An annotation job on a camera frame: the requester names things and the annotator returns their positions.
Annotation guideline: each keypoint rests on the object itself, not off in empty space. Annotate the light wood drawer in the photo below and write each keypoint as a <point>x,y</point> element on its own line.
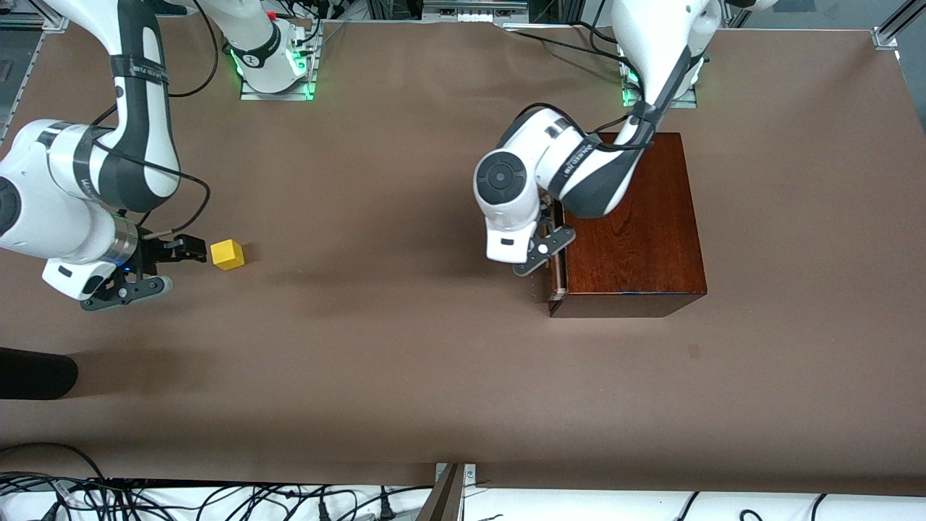
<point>559,286</point>

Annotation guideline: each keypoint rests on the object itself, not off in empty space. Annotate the black round-ended cylinder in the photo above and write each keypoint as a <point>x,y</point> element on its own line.
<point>36,373</point>

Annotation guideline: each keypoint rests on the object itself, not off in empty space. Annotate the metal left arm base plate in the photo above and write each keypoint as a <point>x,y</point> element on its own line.
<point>691,103</point>

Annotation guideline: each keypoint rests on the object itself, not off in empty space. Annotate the aluminium side frame profile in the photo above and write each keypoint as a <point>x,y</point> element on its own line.
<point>18,79</point>

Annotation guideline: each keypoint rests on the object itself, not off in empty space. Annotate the aluminium corner profile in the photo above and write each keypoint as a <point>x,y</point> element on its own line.
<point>886,36</point>

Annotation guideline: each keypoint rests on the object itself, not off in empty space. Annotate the silver corner bracket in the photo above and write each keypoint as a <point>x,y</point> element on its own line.
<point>469,474</point>

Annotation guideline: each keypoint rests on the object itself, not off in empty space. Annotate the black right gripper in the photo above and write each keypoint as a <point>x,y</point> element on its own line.
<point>154,251</point>

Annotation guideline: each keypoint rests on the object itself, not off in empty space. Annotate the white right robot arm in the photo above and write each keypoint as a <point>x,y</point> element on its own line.
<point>43,188</point>

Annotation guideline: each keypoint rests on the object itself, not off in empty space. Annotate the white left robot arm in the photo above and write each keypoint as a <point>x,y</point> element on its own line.
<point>535,145</point>

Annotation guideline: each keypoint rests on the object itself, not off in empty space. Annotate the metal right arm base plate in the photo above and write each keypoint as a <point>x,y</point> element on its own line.
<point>249,94</point>

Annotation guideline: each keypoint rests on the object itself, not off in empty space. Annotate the dark metal beam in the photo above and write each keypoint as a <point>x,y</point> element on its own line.
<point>441,503</point>

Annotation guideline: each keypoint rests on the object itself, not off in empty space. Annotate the yellow block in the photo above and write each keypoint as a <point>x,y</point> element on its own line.
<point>228,255</point>

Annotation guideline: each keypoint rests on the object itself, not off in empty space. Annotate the large paper table cover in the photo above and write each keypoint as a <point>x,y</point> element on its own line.
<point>362,325</point>

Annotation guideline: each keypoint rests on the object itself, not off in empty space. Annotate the dark wooden cabinet box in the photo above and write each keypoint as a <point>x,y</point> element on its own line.
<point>651,239</point>

